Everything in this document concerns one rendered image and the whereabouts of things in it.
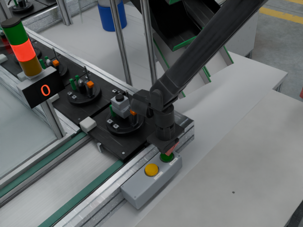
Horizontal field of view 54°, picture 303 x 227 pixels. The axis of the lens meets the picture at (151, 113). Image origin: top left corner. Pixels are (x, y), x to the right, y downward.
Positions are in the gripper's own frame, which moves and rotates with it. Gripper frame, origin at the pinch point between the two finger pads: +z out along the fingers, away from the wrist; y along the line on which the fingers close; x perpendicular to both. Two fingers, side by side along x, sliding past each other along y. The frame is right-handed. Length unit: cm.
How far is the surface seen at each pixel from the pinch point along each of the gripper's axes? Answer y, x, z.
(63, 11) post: -44, -129, 4
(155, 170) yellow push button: 6.5, 1.0, 1.3
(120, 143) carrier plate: 6.4, -15.8, 1.7
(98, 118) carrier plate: 3.3, -31.8, 1.9
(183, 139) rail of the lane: -12.2, -3.9, 7.3
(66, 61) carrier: -11, -76, 2
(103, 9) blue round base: -54, -100, -1
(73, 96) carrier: 3.9, -46.4, -1.4
